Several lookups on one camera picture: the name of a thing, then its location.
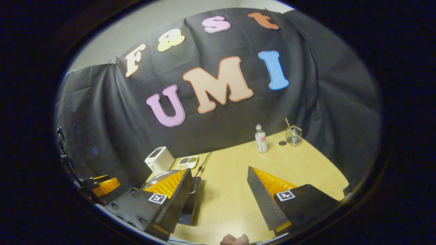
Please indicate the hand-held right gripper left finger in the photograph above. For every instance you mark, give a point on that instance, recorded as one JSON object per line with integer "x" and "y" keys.
{"x": 177, "y": 204}

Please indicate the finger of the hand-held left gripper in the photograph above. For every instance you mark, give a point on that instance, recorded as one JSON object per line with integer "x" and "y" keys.
{"x": 109, "y": 186}
{"x": 97, "y": 178}

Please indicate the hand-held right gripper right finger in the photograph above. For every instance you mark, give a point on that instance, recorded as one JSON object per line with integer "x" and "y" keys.
{"x": 262, "y": 204}

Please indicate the black induction cooktop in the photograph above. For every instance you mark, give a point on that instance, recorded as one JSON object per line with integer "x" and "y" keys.
{"x": 192, "y": 207}

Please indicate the dark tripod stand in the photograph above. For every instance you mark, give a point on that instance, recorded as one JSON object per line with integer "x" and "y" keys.
{"x": 64, "y": 156}

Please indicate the white box appliance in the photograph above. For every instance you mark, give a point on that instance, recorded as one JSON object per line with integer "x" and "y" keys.
{"x": 160, "y": 161}

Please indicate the clear bottle with white label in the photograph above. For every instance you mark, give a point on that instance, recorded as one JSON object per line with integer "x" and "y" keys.
{"x": 261, "y": 141}

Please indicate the wooden stick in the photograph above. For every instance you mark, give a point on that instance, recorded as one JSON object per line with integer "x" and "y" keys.
{"x": 288, "y": 124}

